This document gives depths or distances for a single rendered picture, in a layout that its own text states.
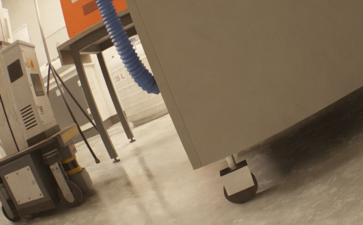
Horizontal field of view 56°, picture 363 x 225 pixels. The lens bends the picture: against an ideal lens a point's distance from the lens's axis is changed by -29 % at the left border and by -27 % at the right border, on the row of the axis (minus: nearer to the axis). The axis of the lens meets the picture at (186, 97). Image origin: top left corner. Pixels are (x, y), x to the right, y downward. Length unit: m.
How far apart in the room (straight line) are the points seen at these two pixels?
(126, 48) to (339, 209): 0.54
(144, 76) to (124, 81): 2.94
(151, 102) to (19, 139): 2.35
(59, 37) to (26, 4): 1.05
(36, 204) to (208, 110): 0.90
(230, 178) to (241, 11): 0.33
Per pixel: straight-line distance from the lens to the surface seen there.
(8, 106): 1.62
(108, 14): 0.85
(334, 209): 0.67
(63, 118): 4.89
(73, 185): 1.49
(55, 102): 4.91
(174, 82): 0.83
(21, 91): 1.53
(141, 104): 3.78
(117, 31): 0.85
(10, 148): 1.65
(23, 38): 5.89
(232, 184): 0.89
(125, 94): 3.83
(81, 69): 2.24
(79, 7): 2.31
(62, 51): 2.31
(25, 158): 1.47
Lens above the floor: 0.32
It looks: 4 degrees down
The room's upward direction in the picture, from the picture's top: 22 degrees counter-clockwise
